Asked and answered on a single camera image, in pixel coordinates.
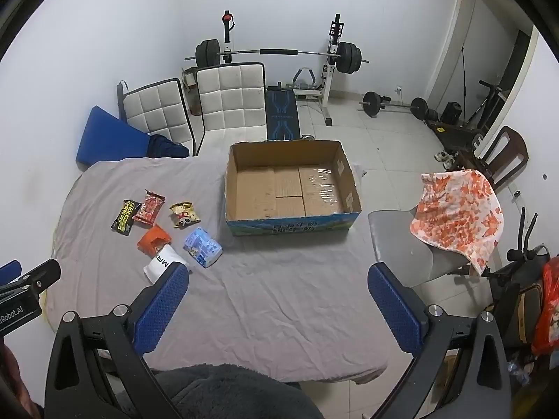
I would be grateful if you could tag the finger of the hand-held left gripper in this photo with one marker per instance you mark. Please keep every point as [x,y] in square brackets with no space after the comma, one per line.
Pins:
[9,273]
[43,276]

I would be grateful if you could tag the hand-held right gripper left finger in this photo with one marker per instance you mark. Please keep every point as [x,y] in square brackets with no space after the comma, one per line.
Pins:
[161,310]

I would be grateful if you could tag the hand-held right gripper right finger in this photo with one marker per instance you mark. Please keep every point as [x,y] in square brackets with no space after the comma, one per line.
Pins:
[395,310]

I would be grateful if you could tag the white soft packet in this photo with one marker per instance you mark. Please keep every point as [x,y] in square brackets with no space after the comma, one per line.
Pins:
[160,262]

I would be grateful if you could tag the orange snack packet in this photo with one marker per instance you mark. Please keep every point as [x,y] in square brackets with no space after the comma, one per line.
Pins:
[150,238]

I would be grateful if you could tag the blue tissue pack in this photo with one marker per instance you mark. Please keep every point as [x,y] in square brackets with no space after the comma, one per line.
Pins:
[201,246]

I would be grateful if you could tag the yellow snack packet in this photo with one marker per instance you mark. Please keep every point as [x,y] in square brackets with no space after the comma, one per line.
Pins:
[184,214]

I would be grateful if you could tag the black yellow wipes packet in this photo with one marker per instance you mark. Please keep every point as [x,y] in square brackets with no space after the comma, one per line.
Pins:
[124,218]

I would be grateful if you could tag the red snack packet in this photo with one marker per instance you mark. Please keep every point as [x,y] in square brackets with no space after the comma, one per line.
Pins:
[148,208]

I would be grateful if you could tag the cardboard box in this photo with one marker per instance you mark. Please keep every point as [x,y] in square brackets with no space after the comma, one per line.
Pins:
[284,192]

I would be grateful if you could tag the person's left forearm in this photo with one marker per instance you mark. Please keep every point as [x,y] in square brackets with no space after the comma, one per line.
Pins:
[11,371]

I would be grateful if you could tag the grey chair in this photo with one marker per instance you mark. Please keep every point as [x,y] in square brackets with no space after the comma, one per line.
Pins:
[397,244]

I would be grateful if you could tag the grey bedsheet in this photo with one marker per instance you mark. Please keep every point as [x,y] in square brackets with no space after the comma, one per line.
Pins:
[270,297]

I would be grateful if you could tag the dark fleece clothing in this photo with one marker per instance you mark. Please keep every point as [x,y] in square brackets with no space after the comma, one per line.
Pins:
[236,397]

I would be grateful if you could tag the orange floral towel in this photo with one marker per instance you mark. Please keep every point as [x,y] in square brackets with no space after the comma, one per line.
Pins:
[458,214]

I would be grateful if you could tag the black bag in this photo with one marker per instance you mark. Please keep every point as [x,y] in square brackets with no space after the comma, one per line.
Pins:
[522,314]

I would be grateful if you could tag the black exercise machine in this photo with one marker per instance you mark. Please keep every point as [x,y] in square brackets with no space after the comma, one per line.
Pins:
[524,253]

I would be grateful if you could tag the blue foam cushion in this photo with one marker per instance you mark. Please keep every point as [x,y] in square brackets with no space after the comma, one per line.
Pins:
[105,137]

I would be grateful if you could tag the red plastic bag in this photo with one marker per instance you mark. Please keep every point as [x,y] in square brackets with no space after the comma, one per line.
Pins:
[548,305]

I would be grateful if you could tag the white shoe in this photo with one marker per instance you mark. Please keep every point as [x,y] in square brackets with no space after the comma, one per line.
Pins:
[439,156]
[450,161]

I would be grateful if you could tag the dark blue cloth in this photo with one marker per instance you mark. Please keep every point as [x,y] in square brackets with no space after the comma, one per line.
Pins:
[168,147]

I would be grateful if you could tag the brown wooden chair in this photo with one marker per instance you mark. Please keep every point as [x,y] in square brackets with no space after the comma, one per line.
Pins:
[509,148]

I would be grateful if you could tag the white padded chair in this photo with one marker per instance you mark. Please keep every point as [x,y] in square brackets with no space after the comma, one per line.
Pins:
[231,96]
[153,109]

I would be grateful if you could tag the black speaker box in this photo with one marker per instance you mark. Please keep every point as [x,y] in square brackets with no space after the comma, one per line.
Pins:
[452,112]

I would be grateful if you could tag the short barbell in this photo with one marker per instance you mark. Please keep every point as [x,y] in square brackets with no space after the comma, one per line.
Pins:
[373,104]

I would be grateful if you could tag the black blue weight bench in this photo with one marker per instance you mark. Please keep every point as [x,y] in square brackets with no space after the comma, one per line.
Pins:
[281,113]

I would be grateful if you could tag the white barbell rack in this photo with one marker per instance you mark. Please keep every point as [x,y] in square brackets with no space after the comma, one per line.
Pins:
[326,91]

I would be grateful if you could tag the barbell with black plates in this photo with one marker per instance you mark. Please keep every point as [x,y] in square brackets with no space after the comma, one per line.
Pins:
[279,52]

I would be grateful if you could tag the black folding frame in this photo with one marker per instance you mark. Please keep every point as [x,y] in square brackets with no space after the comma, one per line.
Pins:
[489,100]

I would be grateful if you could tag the white door frame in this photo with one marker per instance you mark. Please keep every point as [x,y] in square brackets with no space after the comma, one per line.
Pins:
[463,30]

